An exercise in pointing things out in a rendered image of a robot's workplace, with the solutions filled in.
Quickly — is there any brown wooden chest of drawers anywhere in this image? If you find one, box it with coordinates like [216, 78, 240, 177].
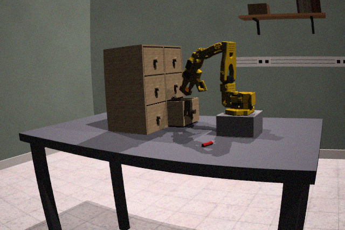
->
[103, 45, 184, 135]

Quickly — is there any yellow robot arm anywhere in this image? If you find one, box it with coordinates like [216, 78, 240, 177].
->
[185, 41, 254, 116]

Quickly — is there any orange nine-volt battery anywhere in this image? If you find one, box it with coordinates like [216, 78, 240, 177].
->
[183, 87, 192, 96]

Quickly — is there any brown wooden drawer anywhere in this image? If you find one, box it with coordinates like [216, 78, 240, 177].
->
[165, 73, 183, 99]
[143, 47, 164, 74]
[164, 48, 182, 72]
[144, 75, 165, 103]
[146, 102, 167, 133]

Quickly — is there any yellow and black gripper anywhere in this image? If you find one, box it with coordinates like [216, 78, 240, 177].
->
[181, 69, 207, 93]

